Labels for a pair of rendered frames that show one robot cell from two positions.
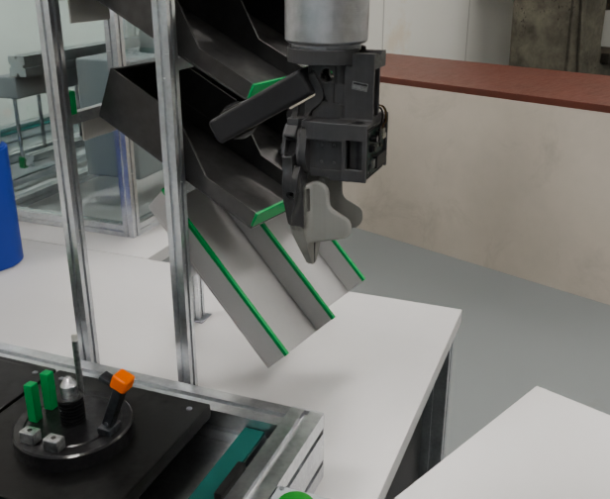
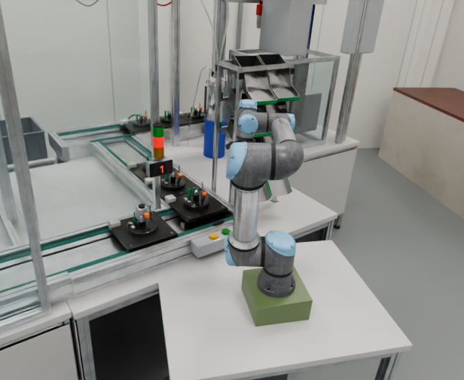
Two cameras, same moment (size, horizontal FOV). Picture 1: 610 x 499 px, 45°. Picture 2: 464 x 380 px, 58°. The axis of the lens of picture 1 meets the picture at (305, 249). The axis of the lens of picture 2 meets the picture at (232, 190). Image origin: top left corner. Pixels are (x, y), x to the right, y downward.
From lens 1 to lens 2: 1.29 m
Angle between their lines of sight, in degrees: 29
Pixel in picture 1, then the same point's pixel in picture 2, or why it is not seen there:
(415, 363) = (303, 222)
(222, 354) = not seen: hidden behind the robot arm
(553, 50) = not seen: outside the picture
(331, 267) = (285, 185)
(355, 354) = (288, 213)
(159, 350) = not seen: hidden behind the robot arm
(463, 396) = (394, 264)
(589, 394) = (456, 286)
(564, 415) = (328, 249)
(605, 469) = (321, 262)
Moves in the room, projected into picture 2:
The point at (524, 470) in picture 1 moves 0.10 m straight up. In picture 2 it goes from (300, 254) to (303, 237)
